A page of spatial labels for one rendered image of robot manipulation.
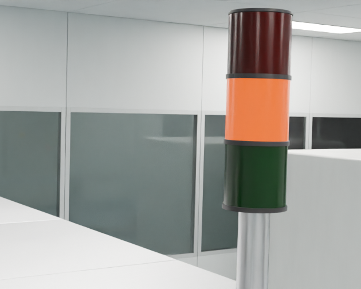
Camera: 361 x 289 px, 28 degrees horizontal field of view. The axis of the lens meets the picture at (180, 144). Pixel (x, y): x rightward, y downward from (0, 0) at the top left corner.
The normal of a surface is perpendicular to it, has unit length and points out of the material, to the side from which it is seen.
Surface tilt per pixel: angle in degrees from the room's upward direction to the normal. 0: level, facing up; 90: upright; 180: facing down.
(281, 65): 90
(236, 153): 90
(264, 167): 90
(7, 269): 0
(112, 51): 90
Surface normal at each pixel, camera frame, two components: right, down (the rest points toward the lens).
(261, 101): 0.03, 0.05
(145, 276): 0.03, -1.00
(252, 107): -0.29, 0.04
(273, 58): 0.33, 0.06
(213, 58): 0.55, 0.06
